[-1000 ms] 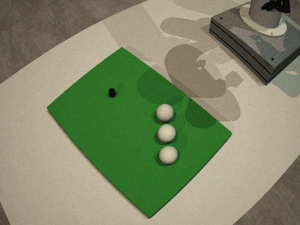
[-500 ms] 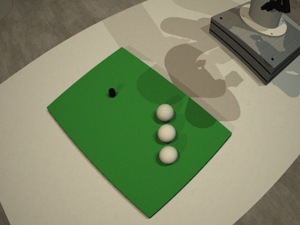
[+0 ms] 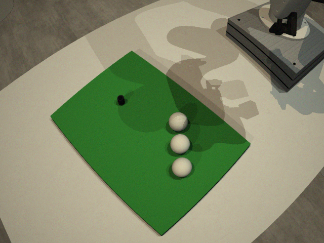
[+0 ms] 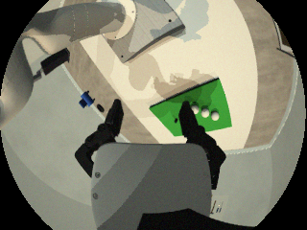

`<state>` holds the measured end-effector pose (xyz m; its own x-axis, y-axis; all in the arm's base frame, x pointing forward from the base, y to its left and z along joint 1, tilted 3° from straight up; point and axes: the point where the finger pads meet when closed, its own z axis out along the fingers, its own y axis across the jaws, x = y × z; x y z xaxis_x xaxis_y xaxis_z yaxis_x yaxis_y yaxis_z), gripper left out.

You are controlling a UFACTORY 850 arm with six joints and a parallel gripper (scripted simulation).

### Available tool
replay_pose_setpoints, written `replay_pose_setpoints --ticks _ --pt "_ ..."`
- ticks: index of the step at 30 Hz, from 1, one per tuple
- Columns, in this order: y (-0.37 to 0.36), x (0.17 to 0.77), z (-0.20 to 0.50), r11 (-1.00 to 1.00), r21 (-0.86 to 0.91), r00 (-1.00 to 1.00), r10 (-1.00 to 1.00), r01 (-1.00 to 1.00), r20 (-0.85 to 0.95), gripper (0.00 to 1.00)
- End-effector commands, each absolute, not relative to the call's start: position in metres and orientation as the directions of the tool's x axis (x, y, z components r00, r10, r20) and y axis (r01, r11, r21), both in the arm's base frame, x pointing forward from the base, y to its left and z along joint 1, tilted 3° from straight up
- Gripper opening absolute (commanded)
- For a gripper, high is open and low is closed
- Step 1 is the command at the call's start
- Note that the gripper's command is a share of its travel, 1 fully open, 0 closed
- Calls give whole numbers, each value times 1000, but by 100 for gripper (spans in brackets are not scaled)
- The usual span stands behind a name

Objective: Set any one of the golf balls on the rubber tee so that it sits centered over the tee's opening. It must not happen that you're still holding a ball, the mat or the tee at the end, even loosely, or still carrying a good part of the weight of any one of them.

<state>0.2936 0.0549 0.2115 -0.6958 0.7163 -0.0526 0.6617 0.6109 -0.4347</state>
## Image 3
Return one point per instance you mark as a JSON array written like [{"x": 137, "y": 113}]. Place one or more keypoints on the cream white ball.
[
  {"x": 181, "y": 167},
  {"x": 180, "y": 143},
  {"x": 178, "y": 121}
]

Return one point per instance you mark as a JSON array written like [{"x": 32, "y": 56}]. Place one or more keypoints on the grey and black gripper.
[{"x": 290, "y": 10}]

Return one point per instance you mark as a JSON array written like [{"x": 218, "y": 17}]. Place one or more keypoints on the green golf mat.
[{"x": 119, "y": 123}]

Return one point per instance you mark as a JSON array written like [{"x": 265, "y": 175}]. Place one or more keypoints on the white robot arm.
[{"x": 267, "y": 18}]

